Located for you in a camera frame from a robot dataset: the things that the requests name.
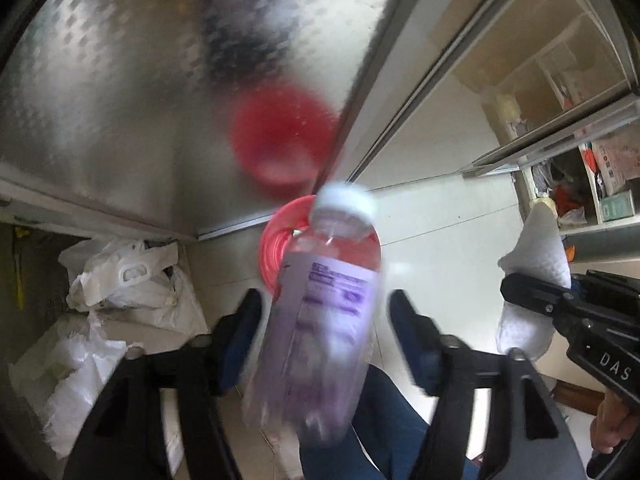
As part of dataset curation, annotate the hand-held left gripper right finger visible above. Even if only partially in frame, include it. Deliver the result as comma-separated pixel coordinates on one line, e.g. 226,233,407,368
389,289,588,480

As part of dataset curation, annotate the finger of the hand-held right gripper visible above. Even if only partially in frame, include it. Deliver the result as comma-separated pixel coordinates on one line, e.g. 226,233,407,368
570,270,640,308
500,271,576,323

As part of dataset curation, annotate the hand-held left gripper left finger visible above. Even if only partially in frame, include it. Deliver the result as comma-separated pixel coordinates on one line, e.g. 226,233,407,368
62,287,266,480

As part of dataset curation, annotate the white paper towel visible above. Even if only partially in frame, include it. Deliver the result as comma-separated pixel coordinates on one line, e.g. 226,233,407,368
495,202,573,361

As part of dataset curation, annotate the clear plastic bottle purple label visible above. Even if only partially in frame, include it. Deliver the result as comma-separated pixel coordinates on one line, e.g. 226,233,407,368
242,182,383,448

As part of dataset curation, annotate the white plastic trash bag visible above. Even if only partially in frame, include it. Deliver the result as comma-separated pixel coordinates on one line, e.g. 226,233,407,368
10,310,146,461

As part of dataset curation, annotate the person's right hand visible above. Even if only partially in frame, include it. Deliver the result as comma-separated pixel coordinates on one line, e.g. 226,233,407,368
590,390,639,464

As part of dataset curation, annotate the green carton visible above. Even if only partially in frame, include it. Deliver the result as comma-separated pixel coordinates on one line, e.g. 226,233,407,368
600,192,636,223

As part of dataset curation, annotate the red plastic basin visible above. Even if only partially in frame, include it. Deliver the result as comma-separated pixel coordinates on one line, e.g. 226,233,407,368
260,196,321,296

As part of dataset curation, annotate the person's blue trouser leg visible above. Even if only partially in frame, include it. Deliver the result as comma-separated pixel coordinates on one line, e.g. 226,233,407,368
295,365,481,480

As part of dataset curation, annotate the white printed box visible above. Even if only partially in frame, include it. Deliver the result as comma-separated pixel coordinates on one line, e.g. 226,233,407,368
580,130,640,196

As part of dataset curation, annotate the open storage cabinet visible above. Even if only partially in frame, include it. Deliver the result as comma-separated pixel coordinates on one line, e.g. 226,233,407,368
462,0,640,233

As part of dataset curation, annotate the metal cabinet door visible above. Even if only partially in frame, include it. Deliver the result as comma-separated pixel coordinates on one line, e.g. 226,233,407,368
0,0,421,241

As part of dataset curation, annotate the white bag with handle cutout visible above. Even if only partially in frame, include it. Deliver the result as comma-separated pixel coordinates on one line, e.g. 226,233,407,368
60,237,208,333

